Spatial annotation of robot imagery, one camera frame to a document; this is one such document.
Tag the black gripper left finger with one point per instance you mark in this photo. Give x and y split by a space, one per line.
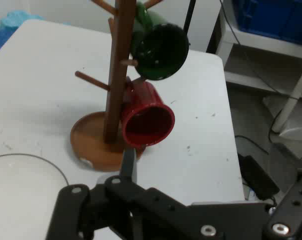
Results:
130 200

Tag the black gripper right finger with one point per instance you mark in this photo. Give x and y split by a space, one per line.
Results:
293 212

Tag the green enamel mug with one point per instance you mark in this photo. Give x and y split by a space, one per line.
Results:
163 50

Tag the black power adapter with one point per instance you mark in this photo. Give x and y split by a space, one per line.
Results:
258 177

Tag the red ribbed mug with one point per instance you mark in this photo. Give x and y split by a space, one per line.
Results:
147 100

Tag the wooden mug tree stand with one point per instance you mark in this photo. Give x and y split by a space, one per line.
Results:
117 75

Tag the white shelf unit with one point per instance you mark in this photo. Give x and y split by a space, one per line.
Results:
265 67

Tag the blue plastic crate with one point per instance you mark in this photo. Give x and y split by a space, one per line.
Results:
278 20

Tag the black tripod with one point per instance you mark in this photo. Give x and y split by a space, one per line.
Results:
189 15

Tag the light blue foam mat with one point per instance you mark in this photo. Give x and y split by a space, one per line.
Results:
18 20

